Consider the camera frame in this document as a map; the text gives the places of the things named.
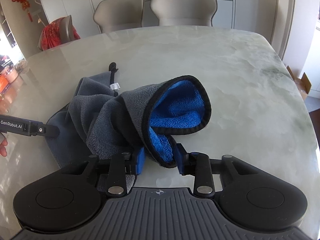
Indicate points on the beige dining chair right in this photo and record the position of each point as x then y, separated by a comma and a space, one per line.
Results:
184, 12

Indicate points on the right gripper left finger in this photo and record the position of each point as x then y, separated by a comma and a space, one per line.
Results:
120, 172

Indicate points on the cardboard box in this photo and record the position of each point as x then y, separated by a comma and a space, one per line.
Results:
303, 84

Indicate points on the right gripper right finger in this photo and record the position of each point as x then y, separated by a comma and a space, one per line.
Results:
201, 167

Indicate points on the pink container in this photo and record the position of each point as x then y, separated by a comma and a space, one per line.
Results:
8, 75

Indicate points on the person's left hand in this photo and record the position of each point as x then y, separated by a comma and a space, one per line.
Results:
3, 144

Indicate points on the grey and blue microfibre towel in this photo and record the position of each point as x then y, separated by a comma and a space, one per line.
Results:
100, 121

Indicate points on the chair with red cloth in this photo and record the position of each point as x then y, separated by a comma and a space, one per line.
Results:
58, 32

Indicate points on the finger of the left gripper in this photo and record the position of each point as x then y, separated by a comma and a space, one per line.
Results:
27, 127

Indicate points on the beige dining chair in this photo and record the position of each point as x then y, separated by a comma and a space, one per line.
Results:
184, 12
114, 15

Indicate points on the beige dining chair left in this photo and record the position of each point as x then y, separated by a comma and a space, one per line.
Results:
114, 15

